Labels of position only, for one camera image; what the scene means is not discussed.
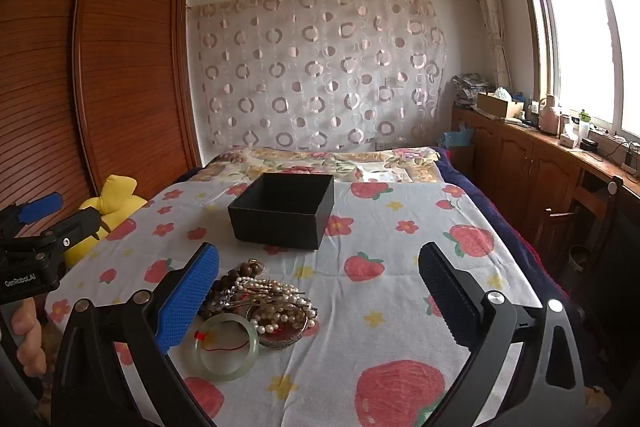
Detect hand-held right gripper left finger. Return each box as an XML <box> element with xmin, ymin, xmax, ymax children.
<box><xmin>50</xmin><ymin>242</ymin><xmax>221</xmax><ymax>427</ymax></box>

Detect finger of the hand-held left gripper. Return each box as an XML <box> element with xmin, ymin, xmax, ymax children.
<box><xmin>0</xmin><ymin>192</ymin><xmax>64</xmax><ymax>235</ymax></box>
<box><xmin>30</xmin><ymin>206</ymin><xmax>103</xmax><ymax>258</ymax></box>

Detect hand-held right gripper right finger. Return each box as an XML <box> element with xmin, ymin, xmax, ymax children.
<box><xmin>417</xmin><ymin>242</ymin><xmax>596</xmax><ymax>427</ymax></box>

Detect brown wooden bead bracelet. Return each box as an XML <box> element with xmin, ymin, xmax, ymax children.
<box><xmin>197</xmin><ymin>259</ymin><xmax>266</xmax><ymax>315</ymax></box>

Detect pale green jade bangle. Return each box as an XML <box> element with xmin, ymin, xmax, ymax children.
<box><xmin>192</xmin><ymin>313</ymin><xmax>261</xmax><ymax>380</ymax></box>

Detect white pearl necklace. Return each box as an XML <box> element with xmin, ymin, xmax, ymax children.
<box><xmin>227</xmin><ymin>274</ymin><xmax>321</xmax><ymax>335</ymax></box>

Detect silver bangle with red inside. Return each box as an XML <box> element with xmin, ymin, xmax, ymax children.
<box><xmin>247</xmin><ymin>302</ymin><xmax>308</xmax><ymax>349</ymax></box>

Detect black square box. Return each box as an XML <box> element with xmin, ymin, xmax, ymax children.
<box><xmin>227</xmin><ymin>172</ymin><xmax>335</xmax><ymax>251</ymax></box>

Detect person's left hand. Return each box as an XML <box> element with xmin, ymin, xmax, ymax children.
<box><xmin>0</xmin><ymin>297</ymin><xmax>48</xmax><ymax>378</ymax></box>

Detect yellow plush toy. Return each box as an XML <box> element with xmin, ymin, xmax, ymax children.
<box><xmin>62</xmin><ymin>174</ymin><xmax>148</xmax><ymax>268</ymax></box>

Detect strawberry print bed sheet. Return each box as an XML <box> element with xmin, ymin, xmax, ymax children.
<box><xmin>45</xmin><ymin>179</ymin><xmax>543</xmax><ymax>427</ymax></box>

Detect dark blue blanket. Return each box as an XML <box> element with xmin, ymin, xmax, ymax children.
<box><xmin>432</xmin><ymin>147</ymin><xmax>571</xmax><ymax>308</ymax></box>

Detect brown wooden cabinet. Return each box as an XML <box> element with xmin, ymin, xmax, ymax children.
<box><xmin>452</xmin><ymin>104</ymin><xmax>640</xmax><ymax>258</ymax></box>

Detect wooden chair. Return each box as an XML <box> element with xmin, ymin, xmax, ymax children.
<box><xmin>532</xmin><ymin>177</ymin><xmax>626</xmax><ymax>293</ymax></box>

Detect brown wooden wardrobe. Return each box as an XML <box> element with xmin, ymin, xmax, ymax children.
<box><xmin>0</xmin><ymin>0</ymin><xmax>203</xmax><ymax>233</ymax></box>

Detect floral quilt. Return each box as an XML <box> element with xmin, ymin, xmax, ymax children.
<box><xmin>192</xmin><ymin>147</ymin><xmax>443</xmax><ymax>185</ymax></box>

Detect cardboard tissue box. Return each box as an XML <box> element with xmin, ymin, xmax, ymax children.
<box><xmin>476</xmin><ymin>87</ymin><xmax>523</xmax><ymax>120</ymax></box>

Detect patterned bag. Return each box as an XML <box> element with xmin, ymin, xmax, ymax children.
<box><xmin>452</xmin><ymin>73</ymin><xmax>496</xmax><ymax>110</ymax></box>

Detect window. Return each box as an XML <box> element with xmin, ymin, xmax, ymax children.
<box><xmin>515</xmin><ymin>0</ymin><xmax>640</xmax><ymax>142</ymax></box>

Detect circle pattern window curtain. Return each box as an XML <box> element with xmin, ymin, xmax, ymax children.
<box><xmin>465</xmin><ymin>0</ymin><xmax>513</xmax><ymax>90</ymax></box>

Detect silver chain bracelet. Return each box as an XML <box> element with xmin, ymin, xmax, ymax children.
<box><xmin>209</xmin><ymin>289</ymin><xmax>251</xmax><ymax>312</ymax></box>

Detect circle pattern wall curtain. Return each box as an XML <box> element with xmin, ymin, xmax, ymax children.
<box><xmin>187</xmin><ymin>0</ymin><xmax>447</xmax><ymax>152</ymax></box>

